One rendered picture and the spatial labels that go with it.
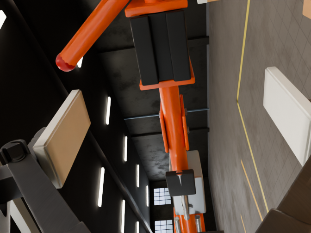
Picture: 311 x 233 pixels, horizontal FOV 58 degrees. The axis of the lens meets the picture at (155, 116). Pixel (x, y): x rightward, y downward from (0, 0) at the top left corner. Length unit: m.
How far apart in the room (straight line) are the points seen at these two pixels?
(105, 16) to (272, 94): 0.19
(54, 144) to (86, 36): 0.18
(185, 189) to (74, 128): 0.20
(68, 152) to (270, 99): 0.13
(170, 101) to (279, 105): 0.16
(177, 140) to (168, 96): 0.06
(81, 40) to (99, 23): 0.03
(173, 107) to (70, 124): 0.16
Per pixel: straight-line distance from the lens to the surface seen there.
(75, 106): 0.20
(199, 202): 0.42
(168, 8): 0.28
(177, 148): 0.35
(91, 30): 0.32
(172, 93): 0.31
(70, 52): 0.33
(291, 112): 0.17
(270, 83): 0.20
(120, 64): 10.83
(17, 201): 3.57
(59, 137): 0.17
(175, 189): 0.36
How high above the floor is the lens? 1.17
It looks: 6 degrees up
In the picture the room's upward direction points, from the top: 97 degrees counter-clockwise
